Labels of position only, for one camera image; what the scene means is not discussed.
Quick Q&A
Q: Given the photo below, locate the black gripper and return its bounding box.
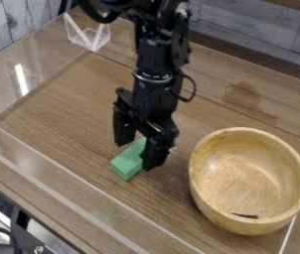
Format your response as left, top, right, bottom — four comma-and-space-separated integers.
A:
112, 70, 180, 171

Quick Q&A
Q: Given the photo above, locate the green rectangular block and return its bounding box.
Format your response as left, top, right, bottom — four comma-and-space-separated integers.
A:
109, 137, 148, 181

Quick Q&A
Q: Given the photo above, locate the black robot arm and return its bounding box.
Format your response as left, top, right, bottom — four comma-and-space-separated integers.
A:
77, 0, 192, 171

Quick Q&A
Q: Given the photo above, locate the wooden bowl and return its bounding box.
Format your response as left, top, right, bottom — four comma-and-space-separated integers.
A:
188, 127, 300, 235

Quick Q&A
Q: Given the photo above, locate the clear acrylic tray wall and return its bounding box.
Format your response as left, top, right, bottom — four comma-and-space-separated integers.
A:
0, 128, 203, 254

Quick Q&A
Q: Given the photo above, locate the clear acrylic corner bracket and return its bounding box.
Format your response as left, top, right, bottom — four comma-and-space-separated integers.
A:
64, 13, 109, 52

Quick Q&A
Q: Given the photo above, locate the black table leg bracket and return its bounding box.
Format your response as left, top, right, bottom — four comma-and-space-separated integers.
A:
10, 207, 48, 254

